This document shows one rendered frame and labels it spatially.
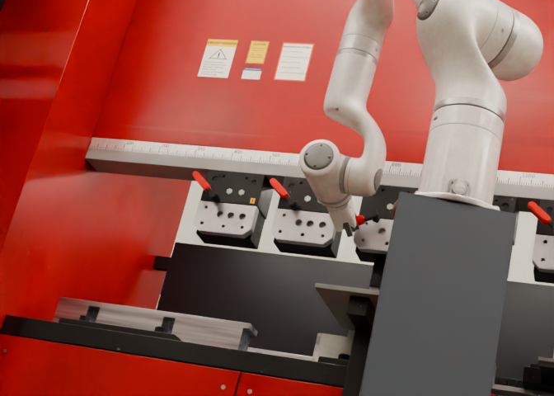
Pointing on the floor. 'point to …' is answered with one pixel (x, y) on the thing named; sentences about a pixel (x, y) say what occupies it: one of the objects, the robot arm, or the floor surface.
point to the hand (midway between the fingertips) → (349, 220)
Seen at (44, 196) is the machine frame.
